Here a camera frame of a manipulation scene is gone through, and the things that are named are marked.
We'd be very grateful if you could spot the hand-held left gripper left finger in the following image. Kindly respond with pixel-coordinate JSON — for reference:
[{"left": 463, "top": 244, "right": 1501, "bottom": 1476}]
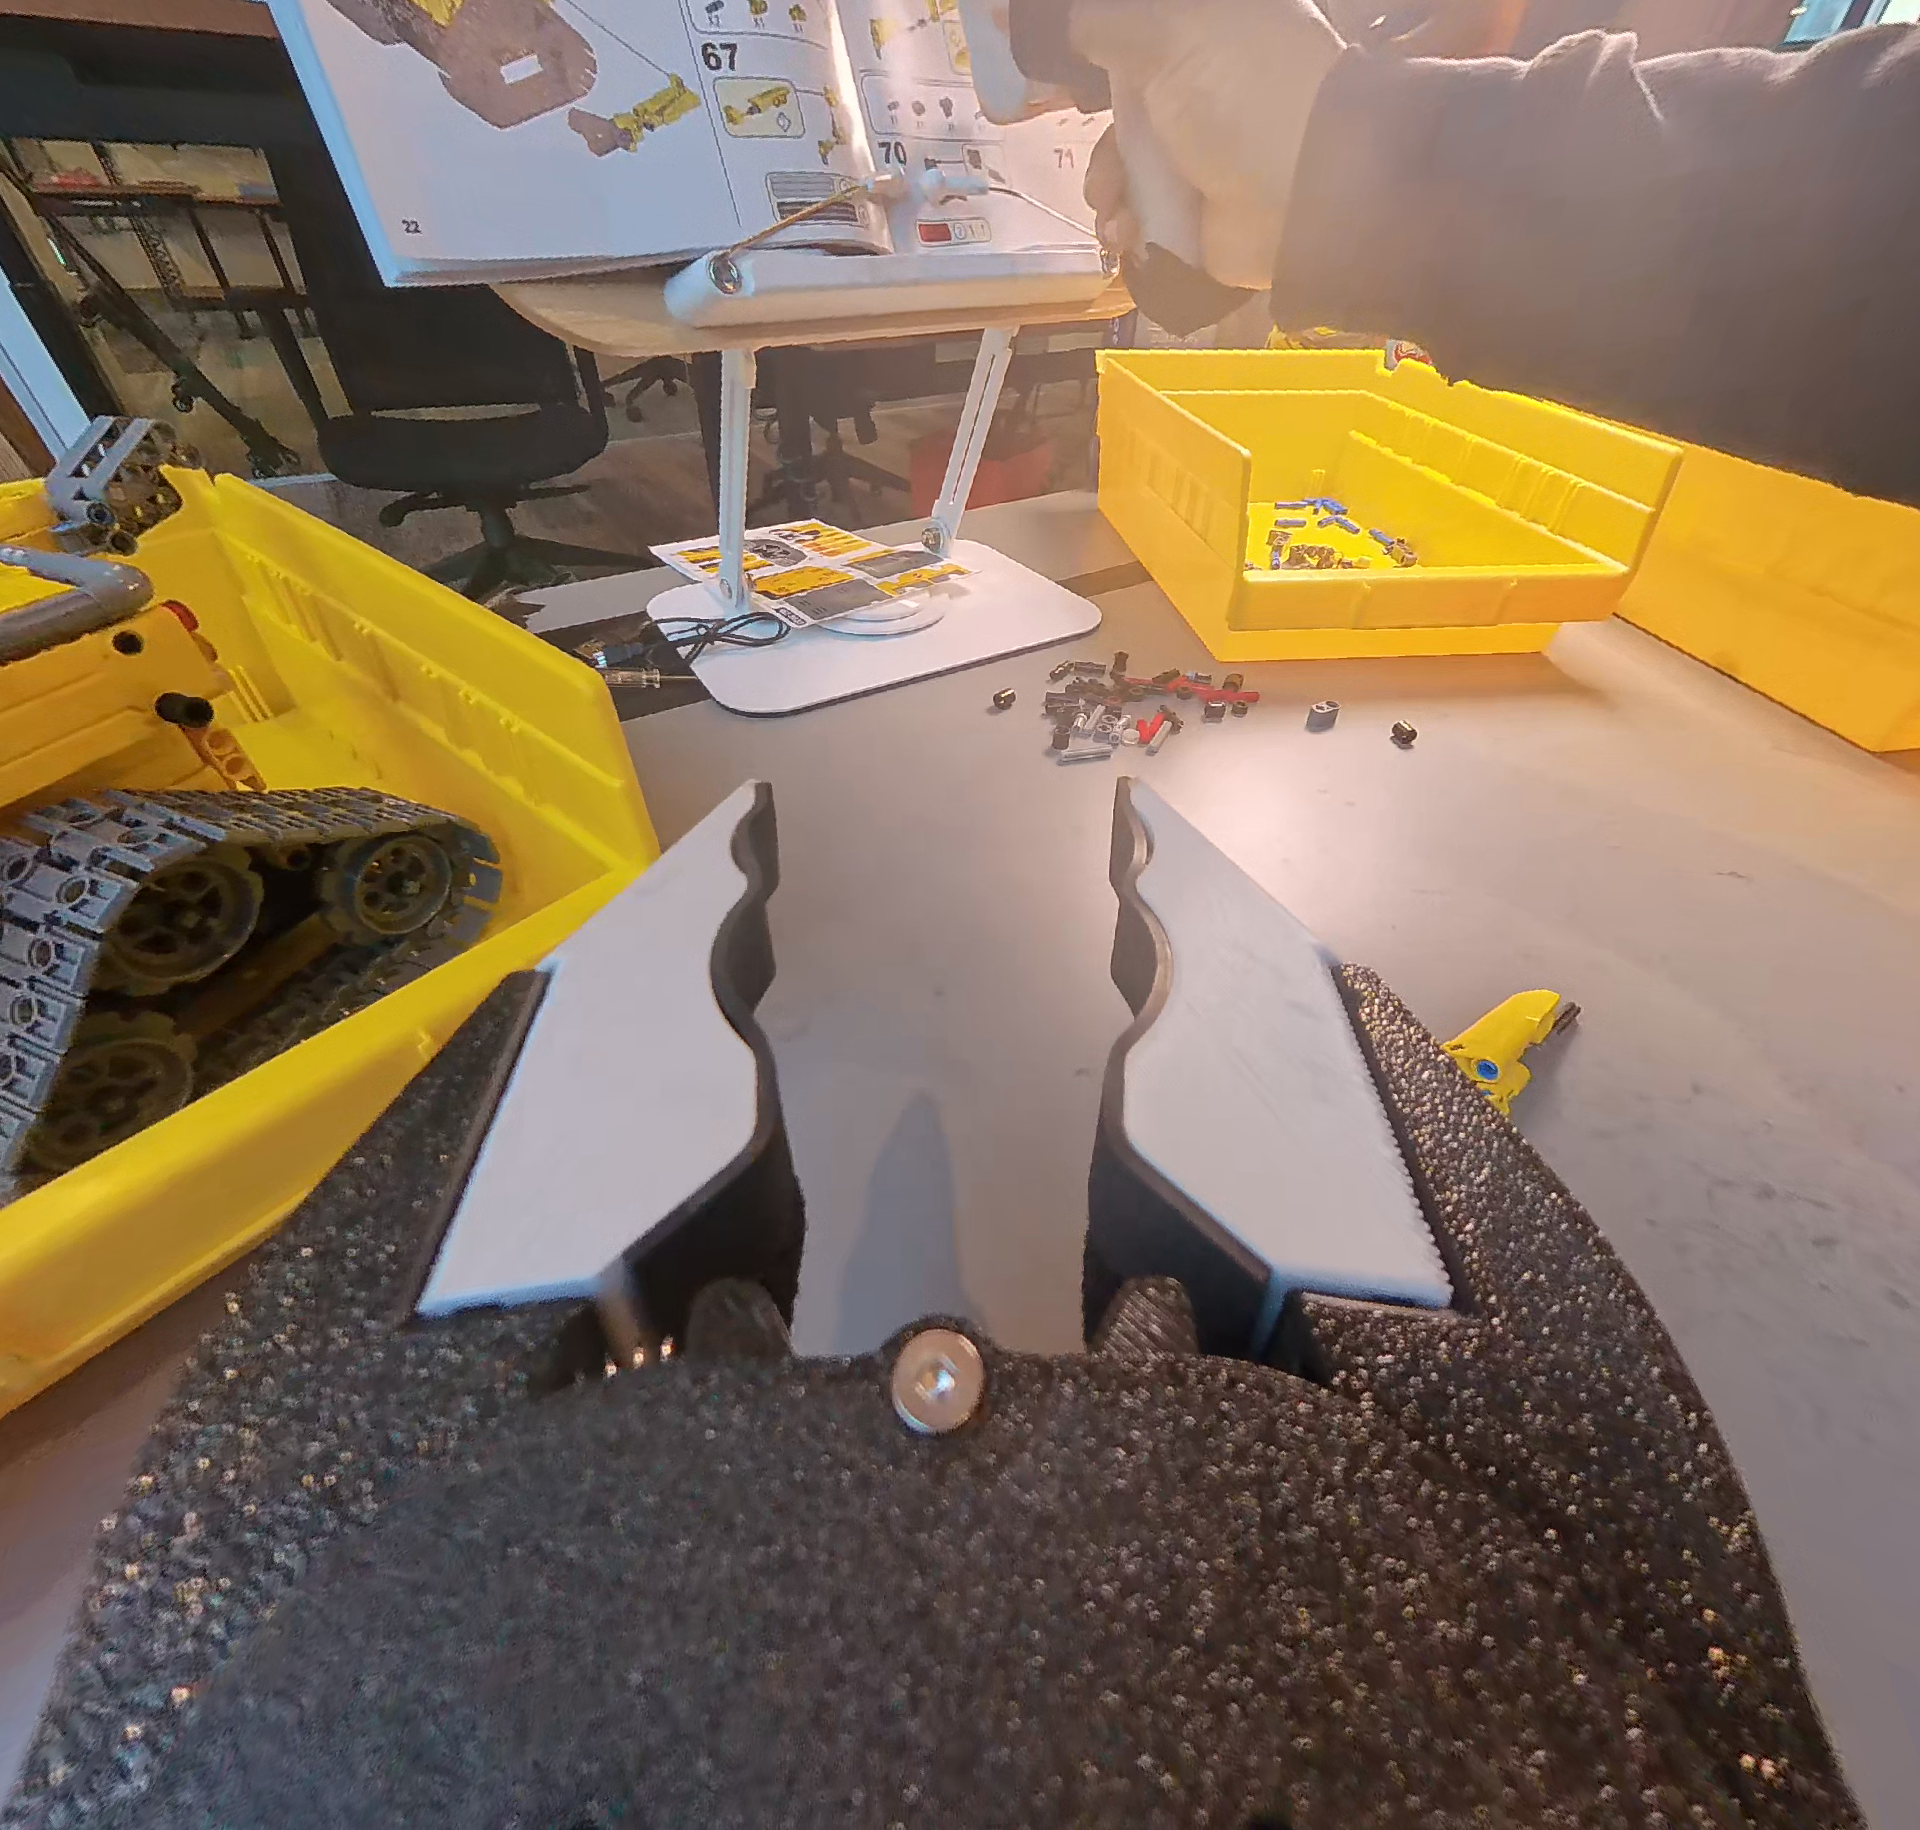
[{"left": 418, "top": 780, "right": 804, "bottom": 1365}]

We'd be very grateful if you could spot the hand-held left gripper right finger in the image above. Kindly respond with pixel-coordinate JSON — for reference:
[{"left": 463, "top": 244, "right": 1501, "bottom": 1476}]
[{"left": 1083, "top": 777, "right": 1459, "bottom": 1365}]

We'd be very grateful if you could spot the yellow curved claw piece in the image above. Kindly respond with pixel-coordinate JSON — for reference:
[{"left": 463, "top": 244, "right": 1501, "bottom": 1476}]
[{"left": 1439, "top": 990, "right": 1564, "bottom": 1114}]

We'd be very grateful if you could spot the yellow bin with small pieces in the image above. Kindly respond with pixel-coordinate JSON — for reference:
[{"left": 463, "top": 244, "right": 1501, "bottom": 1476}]
[{"left": 1094, "top": 346, "right": 1684, "bottom": 664}]

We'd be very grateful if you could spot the grey desk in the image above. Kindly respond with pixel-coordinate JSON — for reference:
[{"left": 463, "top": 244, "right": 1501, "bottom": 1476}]
[{"left": 0, "top": 486, "right": 1920, "bottom": 1830}]

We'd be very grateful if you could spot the person's right hand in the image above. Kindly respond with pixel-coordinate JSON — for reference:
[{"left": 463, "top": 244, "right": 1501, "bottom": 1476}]
[{"left": 1072, "top": 0, "right": 1351, "bottom": 293}]

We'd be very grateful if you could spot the open instruction booklet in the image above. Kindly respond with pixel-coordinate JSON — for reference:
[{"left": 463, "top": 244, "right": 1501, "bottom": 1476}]
[{"left": 222, "top": 0, "right": 1143, "bottom": 288}]

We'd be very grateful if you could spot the pile of loose building pieces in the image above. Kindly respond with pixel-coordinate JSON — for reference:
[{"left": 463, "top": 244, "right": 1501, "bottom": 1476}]
[{"left": 1042, "top": 655, "right": 1261, "bottom": 767}]

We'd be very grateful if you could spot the yellow tracked toy vehicle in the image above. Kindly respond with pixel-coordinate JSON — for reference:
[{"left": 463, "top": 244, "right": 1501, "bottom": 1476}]
[{"left": 0, "top": 417, "right": 504, "bottom": 1188}]

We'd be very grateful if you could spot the yellow bin with toy vehicle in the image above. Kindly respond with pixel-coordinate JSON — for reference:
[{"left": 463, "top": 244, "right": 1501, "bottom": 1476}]
[{"left": 0, "top": 465, "right": 661, "bottom": 1417}]

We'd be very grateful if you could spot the white book stand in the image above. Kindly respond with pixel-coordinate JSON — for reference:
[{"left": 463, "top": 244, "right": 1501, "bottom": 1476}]
[{"left": 494, "top": 246, "right": 1143, "bottom": 722}]

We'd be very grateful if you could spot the yellow printed leaflet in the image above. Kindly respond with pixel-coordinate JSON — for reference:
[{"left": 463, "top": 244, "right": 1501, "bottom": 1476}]
[{"left": 649, "top": 516, "right": 979, "bottom": 631}]

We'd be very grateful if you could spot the group of blue black pieces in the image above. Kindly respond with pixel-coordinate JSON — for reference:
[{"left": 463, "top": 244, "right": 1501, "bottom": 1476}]
[{"left": 1242, "top": 492, "right": 1419, "bottom": 575}]

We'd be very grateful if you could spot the black office chair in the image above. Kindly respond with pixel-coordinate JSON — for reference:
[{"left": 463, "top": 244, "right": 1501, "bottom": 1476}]
[{"left": 315, "top": 285, "right": 618, "bottom": 594}]

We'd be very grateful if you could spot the empty yellow plastic bin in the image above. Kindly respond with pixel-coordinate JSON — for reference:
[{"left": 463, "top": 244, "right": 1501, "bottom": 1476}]
[{"left": 1617, "top": 436, "right": 1920, "bottom": 754}]

